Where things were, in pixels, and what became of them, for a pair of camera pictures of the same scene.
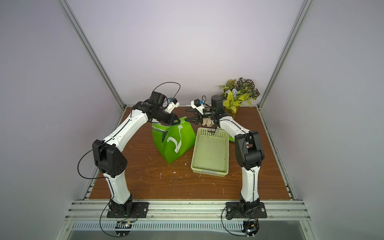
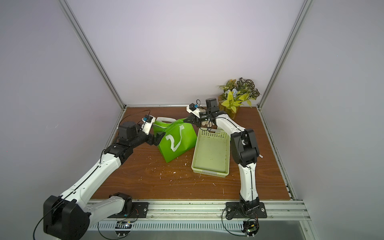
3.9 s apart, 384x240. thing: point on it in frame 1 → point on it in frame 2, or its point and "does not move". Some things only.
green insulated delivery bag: [171, 140] does not move
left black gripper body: [164, 117] → [141, 138]
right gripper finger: [193, 120] does not move
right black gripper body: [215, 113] does not move
